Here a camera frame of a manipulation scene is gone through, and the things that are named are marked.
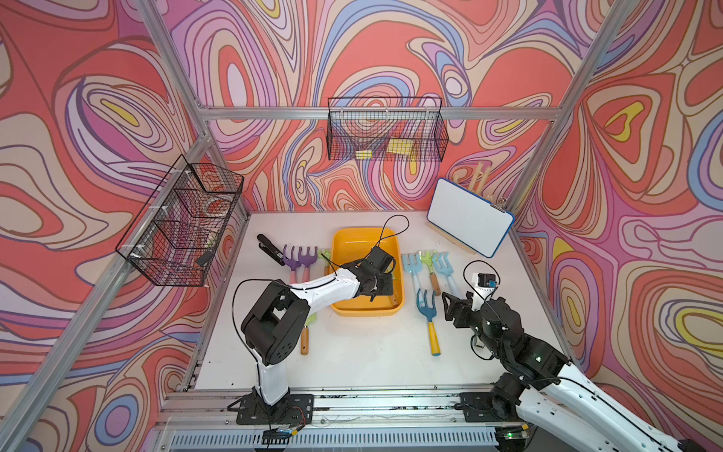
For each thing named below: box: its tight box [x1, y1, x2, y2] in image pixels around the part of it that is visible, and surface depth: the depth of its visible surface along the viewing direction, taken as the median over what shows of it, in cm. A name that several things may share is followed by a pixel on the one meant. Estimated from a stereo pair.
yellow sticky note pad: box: [386, 138, 414, 156], surface depth 92 cm
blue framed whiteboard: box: [426, 177, 515, 259], surface depth 94 cm
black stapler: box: [256, 233, 287, 267], surface depth 106 cm
